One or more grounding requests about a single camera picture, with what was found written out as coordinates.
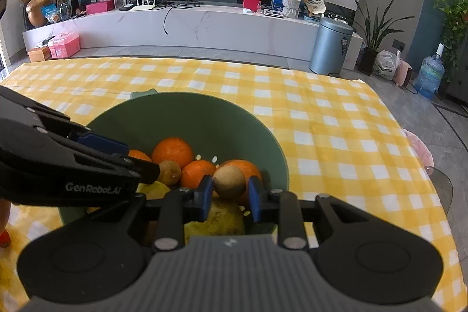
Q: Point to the white plastic bag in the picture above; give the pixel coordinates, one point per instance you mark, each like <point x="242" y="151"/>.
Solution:
<point x="385" y="65"/>

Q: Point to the pink heater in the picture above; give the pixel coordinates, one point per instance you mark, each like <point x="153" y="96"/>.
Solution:
<point x="402" y="73"/>

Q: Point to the printed round fan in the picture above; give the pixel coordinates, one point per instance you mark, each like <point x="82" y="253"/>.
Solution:
<point x="315" y="3"/>

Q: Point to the pink cushion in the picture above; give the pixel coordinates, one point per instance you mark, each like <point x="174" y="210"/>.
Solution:
<point x="416" y="147"/>

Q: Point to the leafy trailing plant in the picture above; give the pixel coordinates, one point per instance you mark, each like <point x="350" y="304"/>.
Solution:
<point x="455" y="27"/>

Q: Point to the blue water jug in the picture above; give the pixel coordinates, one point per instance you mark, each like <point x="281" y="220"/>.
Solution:
<point x="429" y="76"/>

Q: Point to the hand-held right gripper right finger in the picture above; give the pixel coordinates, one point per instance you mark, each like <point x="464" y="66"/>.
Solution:
<point x="255" y="200"/>

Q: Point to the brown kiwi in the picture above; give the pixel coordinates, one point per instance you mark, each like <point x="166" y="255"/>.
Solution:
<point x="229" y="182"/>
<point x="170" y="173"/>

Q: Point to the small white device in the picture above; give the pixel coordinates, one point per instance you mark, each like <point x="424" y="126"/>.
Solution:
<point x="120" y="3"/>

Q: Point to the orange cardboard box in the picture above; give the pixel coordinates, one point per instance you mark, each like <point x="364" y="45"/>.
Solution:
<point x="39" y="54"/>

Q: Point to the gold vase with dried flowers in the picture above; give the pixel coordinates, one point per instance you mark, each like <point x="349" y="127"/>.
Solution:
<point x="36" y="14"/>

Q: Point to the grey-blue pedal bin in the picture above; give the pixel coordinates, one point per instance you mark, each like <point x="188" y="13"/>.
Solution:
<point x="329" y="45"/>

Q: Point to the flat black box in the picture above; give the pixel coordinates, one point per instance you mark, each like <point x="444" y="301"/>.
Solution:
<point x="127" y="7"/>

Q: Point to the blue snack packet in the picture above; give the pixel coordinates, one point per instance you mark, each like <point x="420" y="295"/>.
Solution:
<point x="51" y="14"/>

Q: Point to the white marble television cabinet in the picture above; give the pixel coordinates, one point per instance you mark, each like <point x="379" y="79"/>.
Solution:
<point x="219" y="27"/>

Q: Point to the flat red box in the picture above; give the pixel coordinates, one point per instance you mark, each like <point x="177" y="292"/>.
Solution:
<point x="99" y="7"/>

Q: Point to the orange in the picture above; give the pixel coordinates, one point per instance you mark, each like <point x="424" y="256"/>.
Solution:
<point x="195" y="177"/>
<point x="253" y="169"/>
<point x="172" y="152"/>
<point x="137" y="155"/>

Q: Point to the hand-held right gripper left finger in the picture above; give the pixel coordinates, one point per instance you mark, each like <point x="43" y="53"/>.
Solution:
<point x="206" y="198"/>

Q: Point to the pink storage box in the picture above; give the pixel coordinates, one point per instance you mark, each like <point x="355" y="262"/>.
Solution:
<point x="64" y="45"/>

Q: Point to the green colander bowl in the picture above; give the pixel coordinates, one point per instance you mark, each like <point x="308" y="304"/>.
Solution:
<point x="219" y="122"/>

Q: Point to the yellow pear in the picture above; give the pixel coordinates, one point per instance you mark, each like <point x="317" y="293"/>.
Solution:
<point x="219" y="220"/>
<point x="155" y="189"/>

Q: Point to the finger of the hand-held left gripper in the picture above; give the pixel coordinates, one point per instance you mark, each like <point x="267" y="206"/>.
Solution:
<point x="144" y="169"/>
<point x="102" y="144"/>

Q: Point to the red square box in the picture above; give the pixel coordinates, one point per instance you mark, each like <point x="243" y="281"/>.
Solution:
<point x="251" y="2"/>

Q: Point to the yellow checkered tablecloth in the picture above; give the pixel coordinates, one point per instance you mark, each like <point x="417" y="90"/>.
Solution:
<point x="329" y="122"/>

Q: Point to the potted long-leaf plant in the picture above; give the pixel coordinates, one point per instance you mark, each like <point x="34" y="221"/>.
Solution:
<point x="371" y="38"/>

